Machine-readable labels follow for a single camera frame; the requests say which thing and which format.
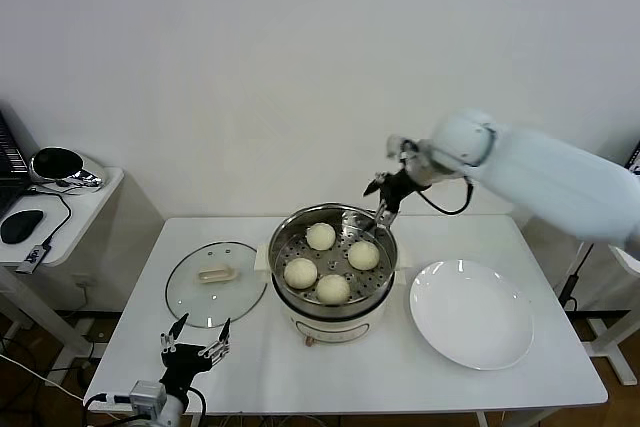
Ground perforated steel steamer basket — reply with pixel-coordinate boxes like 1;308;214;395
254;203;412;308

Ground white side table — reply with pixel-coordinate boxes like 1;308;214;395
0;166;166;358
519;216;640;386

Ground thin black desk cable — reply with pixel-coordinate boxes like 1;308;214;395
25;184;72;251

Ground thick black hanging cable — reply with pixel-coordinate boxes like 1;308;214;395
558;241;594;313

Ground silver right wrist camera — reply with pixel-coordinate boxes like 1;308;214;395
384;134;411;161

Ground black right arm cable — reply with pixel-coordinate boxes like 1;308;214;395
414;176;476;218

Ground black floor cables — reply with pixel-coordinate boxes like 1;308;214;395
0;336;37;398

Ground white steamed baozi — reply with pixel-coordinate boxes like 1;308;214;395
347;240;381;271
305;222;336;252
283;256;319;291
314;274;350;306

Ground white floor cable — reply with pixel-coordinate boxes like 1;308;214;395
0;351;86;406

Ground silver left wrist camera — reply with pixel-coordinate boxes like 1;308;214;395
128;380;167;413

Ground round glass pot lid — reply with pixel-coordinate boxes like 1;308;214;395
165;241;269;330

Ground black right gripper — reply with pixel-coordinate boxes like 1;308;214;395
362;168;422;239

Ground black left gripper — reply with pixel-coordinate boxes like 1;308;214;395
159;312;233;391

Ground chrome headset device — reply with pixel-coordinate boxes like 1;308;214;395
28;147;109;194

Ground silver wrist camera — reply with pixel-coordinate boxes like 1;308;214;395
384;134;411;161
128;380;167;413

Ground black usb hub adapter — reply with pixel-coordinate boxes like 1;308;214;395
15;242;54;276

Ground cream electric cooking pot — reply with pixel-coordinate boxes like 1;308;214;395
272;269;407;349

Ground black computer mouse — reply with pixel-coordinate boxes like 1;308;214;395
0;209;45;244

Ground white round plate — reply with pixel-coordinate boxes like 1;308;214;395
409;259;535;372

